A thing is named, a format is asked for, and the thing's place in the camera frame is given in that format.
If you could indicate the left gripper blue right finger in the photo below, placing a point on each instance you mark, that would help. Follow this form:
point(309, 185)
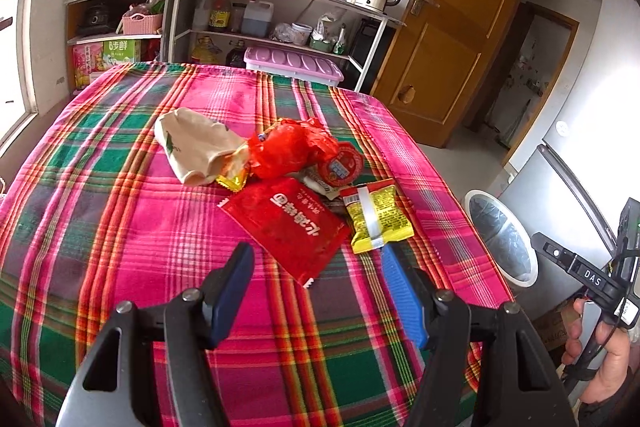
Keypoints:
point(410, 296)

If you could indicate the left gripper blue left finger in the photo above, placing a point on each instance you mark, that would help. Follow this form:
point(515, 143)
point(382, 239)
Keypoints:
point(224, 290)

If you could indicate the white trash bin with liner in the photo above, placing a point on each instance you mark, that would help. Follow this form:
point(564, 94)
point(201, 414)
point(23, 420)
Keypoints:
point(504, 237)

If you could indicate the person's right hand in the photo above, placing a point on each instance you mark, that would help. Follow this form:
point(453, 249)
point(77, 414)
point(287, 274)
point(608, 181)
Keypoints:
point(613, 370)

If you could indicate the yellow snack packet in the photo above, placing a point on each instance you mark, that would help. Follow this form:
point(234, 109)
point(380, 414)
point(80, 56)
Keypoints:
point(376, 216)

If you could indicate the red sauce packet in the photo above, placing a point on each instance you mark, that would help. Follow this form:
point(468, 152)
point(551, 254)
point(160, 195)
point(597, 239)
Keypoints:
point(290, 223)

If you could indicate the grey refrigerator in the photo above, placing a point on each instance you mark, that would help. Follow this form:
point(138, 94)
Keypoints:
point(575, 185)

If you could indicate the beige paper cup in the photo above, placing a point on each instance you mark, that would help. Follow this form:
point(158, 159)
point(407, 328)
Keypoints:
point(196, 146)

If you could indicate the red round cup lid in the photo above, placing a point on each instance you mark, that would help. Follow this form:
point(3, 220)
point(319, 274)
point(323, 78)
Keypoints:
point(343, 168)

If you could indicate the red plastic bag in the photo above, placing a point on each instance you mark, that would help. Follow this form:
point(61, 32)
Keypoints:
point(289, 146)

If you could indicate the pink lid storage box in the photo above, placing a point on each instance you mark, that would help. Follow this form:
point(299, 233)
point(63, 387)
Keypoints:
point(293, 64)

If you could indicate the green cardboard box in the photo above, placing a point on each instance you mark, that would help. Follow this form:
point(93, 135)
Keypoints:
point(116, 52)

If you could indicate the wooden door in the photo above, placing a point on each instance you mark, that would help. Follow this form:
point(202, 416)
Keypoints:
point(437, 61)

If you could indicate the white metal shelf rack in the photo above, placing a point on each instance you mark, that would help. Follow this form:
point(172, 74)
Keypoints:
point(327, 41)

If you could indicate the soy sauce bottle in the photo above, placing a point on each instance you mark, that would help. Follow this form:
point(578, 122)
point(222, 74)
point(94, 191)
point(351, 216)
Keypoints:
point(220, 15)

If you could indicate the white oil jug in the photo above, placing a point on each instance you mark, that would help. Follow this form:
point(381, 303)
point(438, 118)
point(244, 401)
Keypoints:
point(257, 18)

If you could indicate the pink plastic basket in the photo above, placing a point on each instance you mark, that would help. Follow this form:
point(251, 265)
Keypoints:
point(142, 24)

